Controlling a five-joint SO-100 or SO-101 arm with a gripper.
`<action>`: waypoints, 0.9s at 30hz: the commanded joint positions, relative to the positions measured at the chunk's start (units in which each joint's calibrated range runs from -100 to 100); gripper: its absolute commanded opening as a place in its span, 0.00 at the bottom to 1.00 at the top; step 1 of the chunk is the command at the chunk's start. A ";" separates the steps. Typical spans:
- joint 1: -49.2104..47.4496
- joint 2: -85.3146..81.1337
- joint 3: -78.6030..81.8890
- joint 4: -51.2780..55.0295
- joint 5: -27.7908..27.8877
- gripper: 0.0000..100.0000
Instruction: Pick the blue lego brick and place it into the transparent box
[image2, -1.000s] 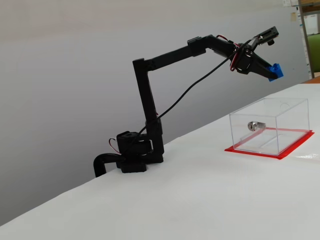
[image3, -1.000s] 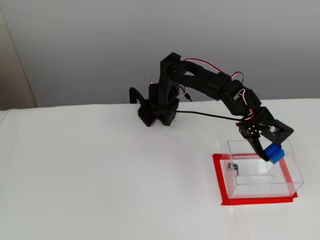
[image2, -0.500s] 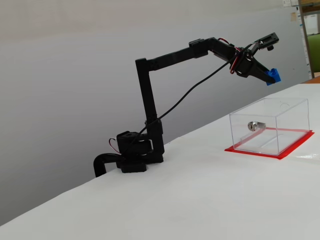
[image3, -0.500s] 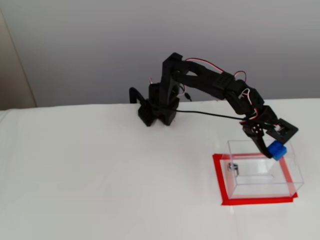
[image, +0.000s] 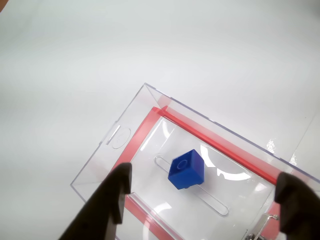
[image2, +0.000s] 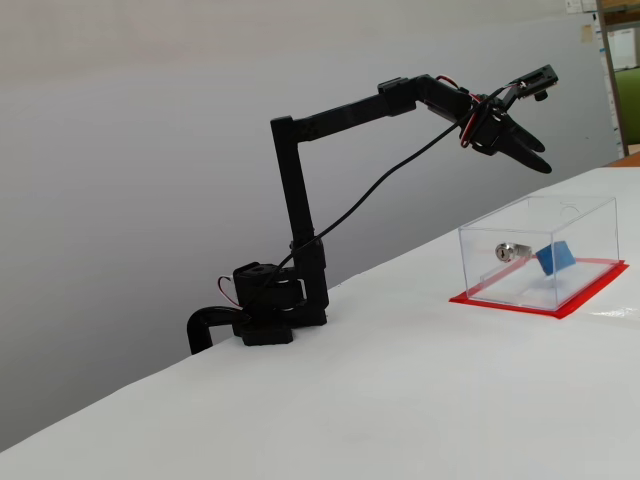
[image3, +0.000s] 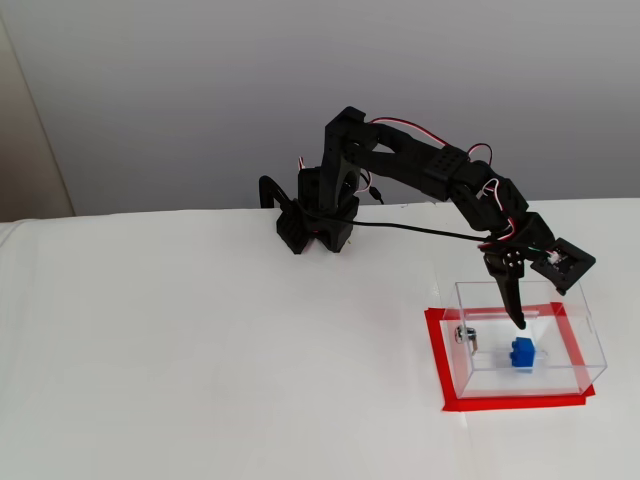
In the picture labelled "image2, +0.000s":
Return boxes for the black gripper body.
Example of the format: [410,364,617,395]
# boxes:
[466,93,512,157]

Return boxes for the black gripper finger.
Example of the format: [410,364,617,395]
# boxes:
[506,114,546,152]
[496,133,553,175]

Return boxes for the blue lego brick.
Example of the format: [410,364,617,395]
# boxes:
[534,240,577,276]

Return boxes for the transparent plastic box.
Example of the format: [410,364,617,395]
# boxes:
[458,194,620,309]

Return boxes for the brown wooden table edge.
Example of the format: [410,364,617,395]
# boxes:
[602,151,640,169]

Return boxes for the silver cam lock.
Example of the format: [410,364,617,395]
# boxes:
[493,241,534,264]

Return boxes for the green panel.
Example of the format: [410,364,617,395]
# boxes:
[613,66,640,147]

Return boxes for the white paper sign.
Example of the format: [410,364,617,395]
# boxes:
[607,25,639,71]

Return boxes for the black table clamp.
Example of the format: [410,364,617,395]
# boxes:
[186,305,246,355]

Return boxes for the red white servo wire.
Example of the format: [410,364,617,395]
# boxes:
[216,275,242,307]
[458,98,490,150]
[433,74,470,95]

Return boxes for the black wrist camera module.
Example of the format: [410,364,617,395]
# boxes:
[503,63,559,104]

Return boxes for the grey shelf post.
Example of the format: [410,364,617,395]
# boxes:
[597,0,630,159]

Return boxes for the black camera cable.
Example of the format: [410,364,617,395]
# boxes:
[247,85,521,321]

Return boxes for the red tape frame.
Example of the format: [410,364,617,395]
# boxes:
[448,254,630,320]

